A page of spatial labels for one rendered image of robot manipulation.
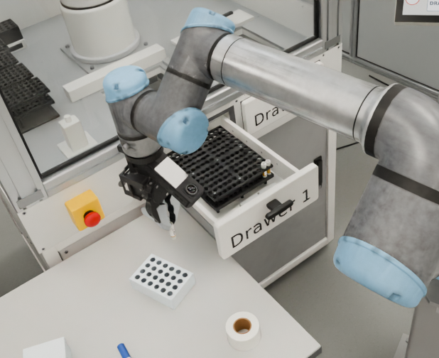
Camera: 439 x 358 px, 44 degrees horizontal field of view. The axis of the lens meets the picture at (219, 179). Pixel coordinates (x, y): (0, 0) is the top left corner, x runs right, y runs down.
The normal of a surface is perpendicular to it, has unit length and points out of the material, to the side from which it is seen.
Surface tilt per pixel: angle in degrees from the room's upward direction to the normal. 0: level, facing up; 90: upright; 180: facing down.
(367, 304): 0
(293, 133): 90
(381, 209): 46
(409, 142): 37
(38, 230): 90
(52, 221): 90
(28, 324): 0
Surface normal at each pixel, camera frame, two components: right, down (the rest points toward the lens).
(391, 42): -0.76, 0.50
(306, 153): 0.58, 0.50
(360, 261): -0.69, -0.13
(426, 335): -0.50, 0.63
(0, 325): -0.12, -0.73
